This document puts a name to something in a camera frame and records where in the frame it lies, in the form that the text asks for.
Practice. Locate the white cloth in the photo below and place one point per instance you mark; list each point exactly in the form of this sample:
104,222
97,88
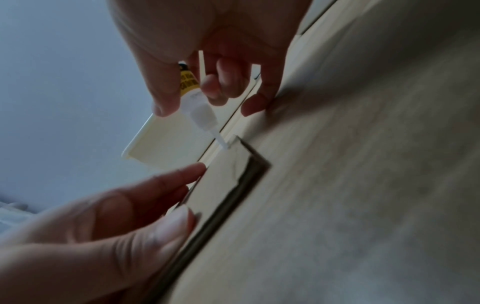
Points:
13,213

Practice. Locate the light wood plank piece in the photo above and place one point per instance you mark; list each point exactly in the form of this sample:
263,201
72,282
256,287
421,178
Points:
221,178

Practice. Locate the person's left hand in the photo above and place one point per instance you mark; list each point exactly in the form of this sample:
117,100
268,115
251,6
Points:
75,252

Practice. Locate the person's right hand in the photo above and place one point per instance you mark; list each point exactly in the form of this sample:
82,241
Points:
195,26

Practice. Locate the yellow label glue tube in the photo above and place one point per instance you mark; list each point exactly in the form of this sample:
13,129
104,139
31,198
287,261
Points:
197,108

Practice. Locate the white baseboard strip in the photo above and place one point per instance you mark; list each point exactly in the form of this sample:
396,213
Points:
165,139

